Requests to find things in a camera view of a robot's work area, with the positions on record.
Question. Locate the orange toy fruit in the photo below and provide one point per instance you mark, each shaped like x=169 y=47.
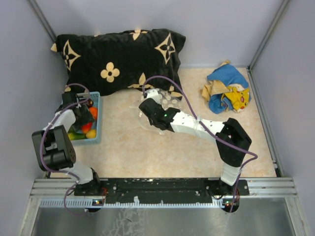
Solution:
x=94 y=112

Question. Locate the clear polka dot zip bag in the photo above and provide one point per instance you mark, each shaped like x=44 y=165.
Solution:
x=167 y=101

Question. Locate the blue yellow cartoon cloth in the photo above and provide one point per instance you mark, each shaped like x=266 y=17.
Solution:
x=226 y=89

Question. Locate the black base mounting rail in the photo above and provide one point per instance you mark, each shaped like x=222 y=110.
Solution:
x=160 y=190

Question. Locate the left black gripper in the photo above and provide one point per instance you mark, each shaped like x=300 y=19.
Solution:
x=87 y=117

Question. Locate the yellow toy pepper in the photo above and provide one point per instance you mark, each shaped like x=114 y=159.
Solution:
x=91 y=134

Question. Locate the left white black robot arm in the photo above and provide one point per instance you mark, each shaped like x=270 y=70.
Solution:
x=54 y=149

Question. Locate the yellow green toy mango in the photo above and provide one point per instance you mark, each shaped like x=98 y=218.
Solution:
x=73 y=135

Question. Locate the aluminium frame rail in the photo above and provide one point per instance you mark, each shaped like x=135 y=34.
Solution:
x=59 y=192

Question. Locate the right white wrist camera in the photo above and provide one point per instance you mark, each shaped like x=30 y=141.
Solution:
x=153 y=94

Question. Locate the light blue plastic basket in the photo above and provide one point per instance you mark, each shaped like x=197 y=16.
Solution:
x=97 y=124

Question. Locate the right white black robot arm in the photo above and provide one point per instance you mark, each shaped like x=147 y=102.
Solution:
x=231 y=139

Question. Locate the dark purple toy fruit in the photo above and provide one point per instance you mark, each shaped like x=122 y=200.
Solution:
x=89 y=103

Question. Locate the black floral plush pillow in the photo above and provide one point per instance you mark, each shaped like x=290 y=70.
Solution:
x=132 y=59

